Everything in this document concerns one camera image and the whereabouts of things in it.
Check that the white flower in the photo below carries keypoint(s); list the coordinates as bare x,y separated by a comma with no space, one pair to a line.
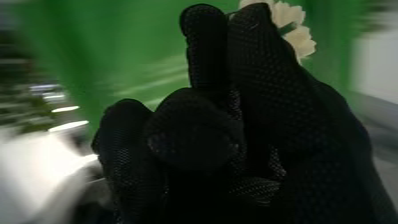
299,36

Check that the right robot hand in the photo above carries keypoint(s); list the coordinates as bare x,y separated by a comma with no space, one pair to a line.
254,150

